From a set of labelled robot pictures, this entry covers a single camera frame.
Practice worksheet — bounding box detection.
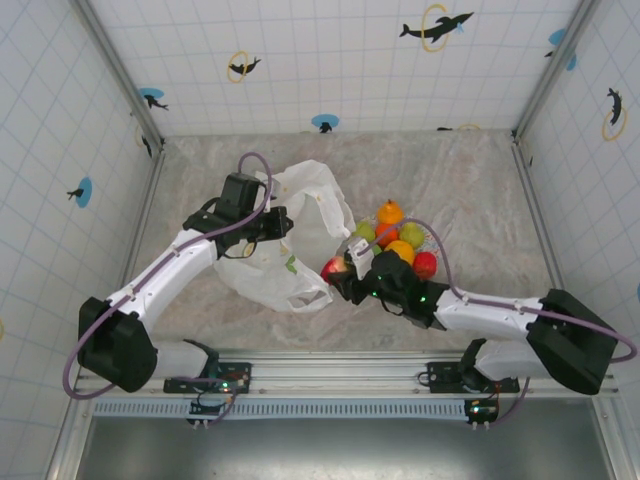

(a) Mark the red apple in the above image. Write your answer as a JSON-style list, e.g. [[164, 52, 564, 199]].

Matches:
[[412, 251, 439, 280], [319, 255, 354, 286]]

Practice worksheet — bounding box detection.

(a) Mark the white printed plastic bag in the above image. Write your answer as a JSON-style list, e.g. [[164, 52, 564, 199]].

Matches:
[[212, 158, 357, 315]]

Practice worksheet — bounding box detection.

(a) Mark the green apple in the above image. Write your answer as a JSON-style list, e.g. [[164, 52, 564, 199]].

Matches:
[[398, 221, 427, 250]]

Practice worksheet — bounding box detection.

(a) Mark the orange pear-shaped fruit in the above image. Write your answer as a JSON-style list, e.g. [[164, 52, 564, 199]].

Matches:
[[376, 198, 405, 225]]

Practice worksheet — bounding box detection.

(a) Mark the yellow-orange round orange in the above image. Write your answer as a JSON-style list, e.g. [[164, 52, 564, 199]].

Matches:
[[383, 239, 416, 267]]

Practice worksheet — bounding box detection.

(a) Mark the round orange tangerine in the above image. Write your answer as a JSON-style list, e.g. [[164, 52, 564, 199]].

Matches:
[[374, 222, 400, 250]]

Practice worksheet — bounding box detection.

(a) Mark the round multicolour patterned plate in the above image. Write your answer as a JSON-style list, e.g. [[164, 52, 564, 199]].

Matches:
[[349, 212, 444, 282]]

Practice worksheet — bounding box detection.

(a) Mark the grey metal sheet panel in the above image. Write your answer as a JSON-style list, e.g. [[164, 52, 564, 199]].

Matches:
[[74, 415, 619, 480]]

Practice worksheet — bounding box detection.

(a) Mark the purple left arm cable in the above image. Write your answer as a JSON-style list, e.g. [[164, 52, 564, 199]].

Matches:
[[65, 151, 277, 427]]

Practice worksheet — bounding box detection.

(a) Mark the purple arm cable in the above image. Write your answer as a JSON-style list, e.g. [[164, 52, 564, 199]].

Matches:
[[363, 218, 640, 427], [65, 151, 277, 427]]

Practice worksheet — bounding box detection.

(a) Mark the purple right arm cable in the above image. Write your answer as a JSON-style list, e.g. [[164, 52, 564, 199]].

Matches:
[[363, 218, 640, 427]]

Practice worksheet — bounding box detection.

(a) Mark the long aluminium base rail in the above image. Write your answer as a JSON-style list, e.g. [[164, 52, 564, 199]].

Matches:
[[73, 348, 619, 401]]

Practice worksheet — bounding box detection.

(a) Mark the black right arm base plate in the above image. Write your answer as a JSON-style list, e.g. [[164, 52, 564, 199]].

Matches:
[[425, 360, 521, 395]]

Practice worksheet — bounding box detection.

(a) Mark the aluminium side rail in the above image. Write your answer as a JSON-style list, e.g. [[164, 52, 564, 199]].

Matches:
[[512, 134, 636, 480], [44, 147, 169, 480]]

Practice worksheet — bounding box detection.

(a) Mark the grey slotted cable duct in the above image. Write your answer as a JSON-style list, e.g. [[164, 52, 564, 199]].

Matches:
[[91, 399, 599, 420]]

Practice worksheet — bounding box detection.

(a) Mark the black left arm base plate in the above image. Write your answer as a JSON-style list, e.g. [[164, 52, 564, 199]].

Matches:
[[163, 361, 253, 395]]

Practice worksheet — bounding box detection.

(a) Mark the aluminium corner post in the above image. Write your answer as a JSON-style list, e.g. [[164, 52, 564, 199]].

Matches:
[[69, 0, 166, 151], [512, 0, 601, 141]]

